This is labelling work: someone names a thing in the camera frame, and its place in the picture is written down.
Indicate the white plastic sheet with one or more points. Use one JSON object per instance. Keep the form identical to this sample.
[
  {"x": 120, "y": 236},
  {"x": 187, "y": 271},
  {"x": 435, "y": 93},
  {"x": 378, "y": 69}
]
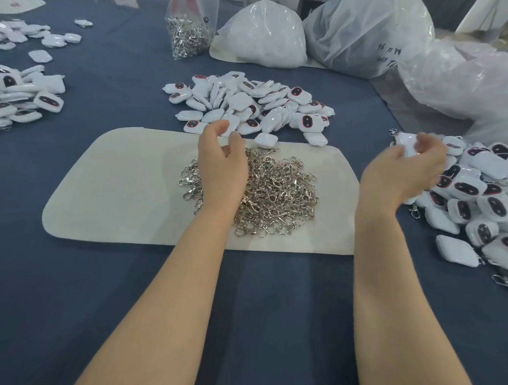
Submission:
[{"x": 491, "y": 13}]

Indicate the crumpled clear plastic bag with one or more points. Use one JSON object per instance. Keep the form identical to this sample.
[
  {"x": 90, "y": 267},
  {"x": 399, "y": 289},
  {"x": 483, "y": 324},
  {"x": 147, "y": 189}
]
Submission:
[{"x": 470, "y": 81}]

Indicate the large translucent plastic bag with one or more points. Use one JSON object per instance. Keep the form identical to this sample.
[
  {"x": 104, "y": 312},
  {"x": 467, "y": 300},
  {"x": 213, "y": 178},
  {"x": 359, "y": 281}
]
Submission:
[{"x": 366, "y": 34}]

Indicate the round white plastic bag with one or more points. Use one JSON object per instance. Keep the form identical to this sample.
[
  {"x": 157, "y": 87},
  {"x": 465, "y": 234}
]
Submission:
[{"x": 261, "y": 32}]

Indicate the person's right forearm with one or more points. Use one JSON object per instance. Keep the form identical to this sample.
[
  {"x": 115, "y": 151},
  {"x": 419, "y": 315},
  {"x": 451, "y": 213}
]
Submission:
[{"x": 399, "y": 312}]

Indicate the cream felt work mat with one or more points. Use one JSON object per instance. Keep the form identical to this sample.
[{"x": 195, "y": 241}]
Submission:
[{"x": 113, "y": 185}]

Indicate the white fob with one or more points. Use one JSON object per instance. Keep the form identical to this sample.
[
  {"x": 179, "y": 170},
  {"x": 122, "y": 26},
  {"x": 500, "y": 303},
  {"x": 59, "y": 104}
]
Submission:
[{"x": 405, "y": 139}]

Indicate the person's left hand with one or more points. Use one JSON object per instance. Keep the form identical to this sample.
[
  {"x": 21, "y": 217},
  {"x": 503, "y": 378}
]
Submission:
[{"x": 223, "y": 168}]

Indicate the person's right hand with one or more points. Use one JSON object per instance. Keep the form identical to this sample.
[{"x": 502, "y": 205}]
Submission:
[{"x": 400, "y": 175}]

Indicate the person's left forearm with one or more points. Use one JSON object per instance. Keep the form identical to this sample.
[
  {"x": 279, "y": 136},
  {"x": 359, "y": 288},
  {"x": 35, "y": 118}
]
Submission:
[{"x": 167, "y": 308}]

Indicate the flat white board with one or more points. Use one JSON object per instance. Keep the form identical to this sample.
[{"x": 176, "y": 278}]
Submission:
[{"x": 18, "y": 6}]

